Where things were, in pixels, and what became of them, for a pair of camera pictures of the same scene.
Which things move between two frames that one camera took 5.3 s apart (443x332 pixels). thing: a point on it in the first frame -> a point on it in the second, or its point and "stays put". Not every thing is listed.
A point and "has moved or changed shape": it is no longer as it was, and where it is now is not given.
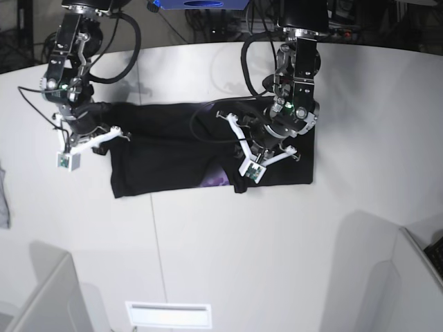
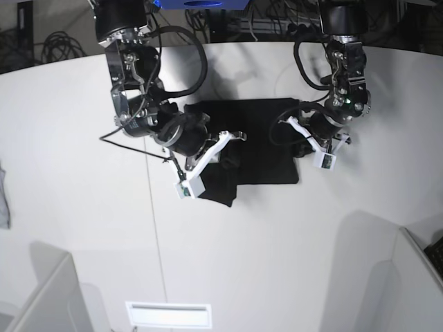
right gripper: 269,136 -> 322,126
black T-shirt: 178,144 has moved or changed shape
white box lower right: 421,290 stays put
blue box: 202,4 stays put
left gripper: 80,123 -> 185,133
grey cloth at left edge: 5,212 stays put
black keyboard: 435,253 stays put
